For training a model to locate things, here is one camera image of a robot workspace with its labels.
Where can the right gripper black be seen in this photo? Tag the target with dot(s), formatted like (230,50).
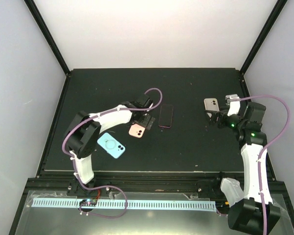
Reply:
(221,114)

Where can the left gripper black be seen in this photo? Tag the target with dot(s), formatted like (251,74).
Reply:
(145,122)

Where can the beige phone case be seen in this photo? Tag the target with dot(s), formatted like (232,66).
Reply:
(211,104)

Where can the pink phone case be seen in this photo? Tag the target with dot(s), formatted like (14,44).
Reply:
(136,131)

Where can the purple phone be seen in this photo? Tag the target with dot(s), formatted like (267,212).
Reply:
(166,116)

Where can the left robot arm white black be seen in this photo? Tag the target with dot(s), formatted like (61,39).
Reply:
(84,131)

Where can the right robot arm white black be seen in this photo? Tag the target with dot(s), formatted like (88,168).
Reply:
(251,208)

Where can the blue phone case with phone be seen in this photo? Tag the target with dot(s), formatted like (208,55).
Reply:
(111,145)

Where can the small circuit board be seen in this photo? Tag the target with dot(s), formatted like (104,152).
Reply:
(88,203)

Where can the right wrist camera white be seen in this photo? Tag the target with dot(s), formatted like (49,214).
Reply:
(233,101)

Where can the black aluminium rail base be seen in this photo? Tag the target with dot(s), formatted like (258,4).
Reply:
(201,184)

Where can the right black frame post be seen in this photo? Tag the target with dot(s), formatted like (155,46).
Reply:
(273,16)

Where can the black frame post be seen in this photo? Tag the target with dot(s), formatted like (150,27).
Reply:
(32,7)
(273,16)

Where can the white slotted cable duct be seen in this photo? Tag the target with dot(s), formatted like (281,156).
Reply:
(172,205)

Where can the left black frame post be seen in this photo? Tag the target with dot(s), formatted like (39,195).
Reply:
(32,7)

